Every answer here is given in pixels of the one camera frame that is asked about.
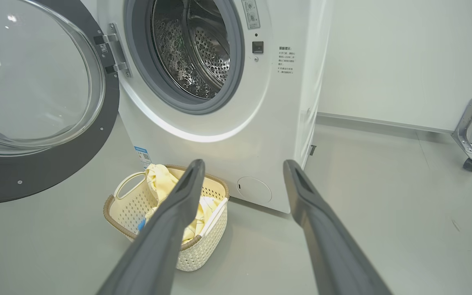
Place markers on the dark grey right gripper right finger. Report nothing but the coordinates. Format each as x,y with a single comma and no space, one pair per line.
330,246

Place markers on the grey warning sticker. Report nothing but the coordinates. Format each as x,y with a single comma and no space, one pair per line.
251,14

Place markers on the stainless steel washing machine drum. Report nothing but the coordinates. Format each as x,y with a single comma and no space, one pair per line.
203,53

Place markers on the cream perforated laundry basket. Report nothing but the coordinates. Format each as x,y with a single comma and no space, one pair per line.
203,254

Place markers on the metal washing machine door hinge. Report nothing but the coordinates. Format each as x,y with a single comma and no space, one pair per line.
117,45

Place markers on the glass washing machine door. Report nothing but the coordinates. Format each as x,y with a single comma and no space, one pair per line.
55,176

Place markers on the white partition panel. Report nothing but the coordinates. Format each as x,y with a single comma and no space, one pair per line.
383,61

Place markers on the round drain filter cover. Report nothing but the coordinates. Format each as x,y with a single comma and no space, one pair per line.
254,189

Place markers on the black door lock socket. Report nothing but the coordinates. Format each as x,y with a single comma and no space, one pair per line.
257,47

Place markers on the white front-load washing machine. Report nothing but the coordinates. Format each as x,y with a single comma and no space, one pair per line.
260,123

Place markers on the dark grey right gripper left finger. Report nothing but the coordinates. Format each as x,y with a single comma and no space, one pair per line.
158,246

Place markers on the blue energy label sticker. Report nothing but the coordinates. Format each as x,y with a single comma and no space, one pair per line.
142,155

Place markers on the pale yellow small-print garment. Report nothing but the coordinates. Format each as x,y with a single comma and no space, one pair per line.
160,180

